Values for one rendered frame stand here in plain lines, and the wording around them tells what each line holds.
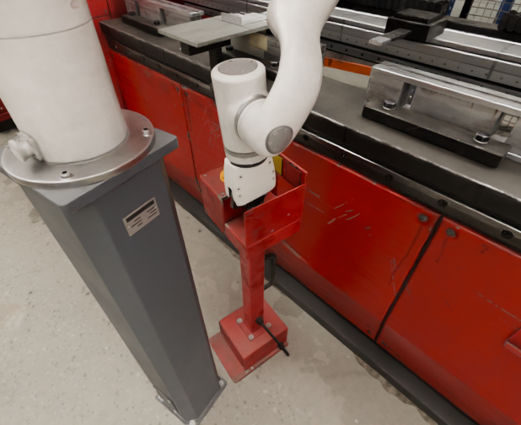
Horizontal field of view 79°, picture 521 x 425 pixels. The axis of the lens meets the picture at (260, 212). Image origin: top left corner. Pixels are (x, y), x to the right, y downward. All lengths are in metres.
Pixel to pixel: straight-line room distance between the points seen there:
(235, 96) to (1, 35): 0.27
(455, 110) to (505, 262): 0.32
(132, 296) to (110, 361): 0.87
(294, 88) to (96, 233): 0.33
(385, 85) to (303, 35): 0.39
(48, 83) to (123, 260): 0.25
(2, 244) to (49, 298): 0.50
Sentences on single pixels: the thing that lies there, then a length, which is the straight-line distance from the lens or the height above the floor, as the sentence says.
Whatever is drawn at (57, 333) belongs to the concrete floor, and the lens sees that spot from 1.59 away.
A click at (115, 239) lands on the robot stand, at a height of 0.90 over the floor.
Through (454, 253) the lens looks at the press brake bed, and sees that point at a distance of 0.81.
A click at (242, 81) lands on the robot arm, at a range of 0.50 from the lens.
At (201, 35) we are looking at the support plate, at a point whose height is 1.00.
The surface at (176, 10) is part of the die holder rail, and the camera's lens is 1.42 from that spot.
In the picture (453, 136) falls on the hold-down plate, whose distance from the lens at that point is 0.76.
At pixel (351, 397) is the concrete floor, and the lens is 1.33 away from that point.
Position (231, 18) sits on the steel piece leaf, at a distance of 1.05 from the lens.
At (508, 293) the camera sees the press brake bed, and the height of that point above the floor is 0.67.
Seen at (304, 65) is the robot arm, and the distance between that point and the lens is 0.48.
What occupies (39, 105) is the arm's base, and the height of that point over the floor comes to 1.09.
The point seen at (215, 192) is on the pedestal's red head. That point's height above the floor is 0.78.
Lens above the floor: 1.24
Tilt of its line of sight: 44 degrees down
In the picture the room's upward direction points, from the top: straight up
